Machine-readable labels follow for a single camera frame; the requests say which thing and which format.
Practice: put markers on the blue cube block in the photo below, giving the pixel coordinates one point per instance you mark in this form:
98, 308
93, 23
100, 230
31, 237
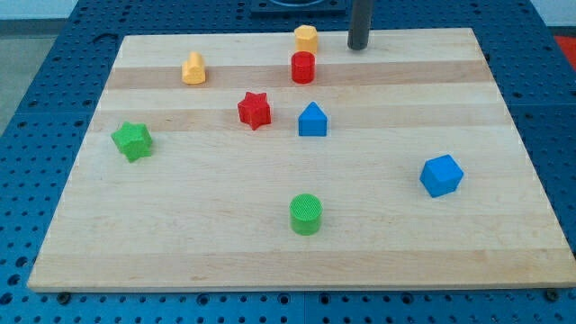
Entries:
441, 175

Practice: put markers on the yellow hexagon block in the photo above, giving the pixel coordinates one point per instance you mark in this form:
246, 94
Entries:
306, 39

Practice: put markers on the green cylinder block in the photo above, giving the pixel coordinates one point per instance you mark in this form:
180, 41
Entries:
305, 214

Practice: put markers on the green star block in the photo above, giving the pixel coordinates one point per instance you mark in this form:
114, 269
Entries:
133, 140

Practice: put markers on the blue triangle block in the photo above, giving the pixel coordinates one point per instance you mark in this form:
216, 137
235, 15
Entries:
313, 122

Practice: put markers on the red star block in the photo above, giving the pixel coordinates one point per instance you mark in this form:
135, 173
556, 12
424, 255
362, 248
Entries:
254, 110

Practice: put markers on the yellow heart block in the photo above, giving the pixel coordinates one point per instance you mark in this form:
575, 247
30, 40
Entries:
193, 69

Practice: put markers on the red cylinder block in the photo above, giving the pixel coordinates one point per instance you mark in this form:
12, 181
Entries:
303, 65

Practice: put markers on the wooden board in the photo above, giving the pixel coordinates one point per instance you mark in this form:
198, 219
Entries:
209, 209

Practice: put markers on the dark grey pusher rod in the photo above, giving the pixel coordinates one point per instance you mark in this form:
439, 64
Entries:
360, 24

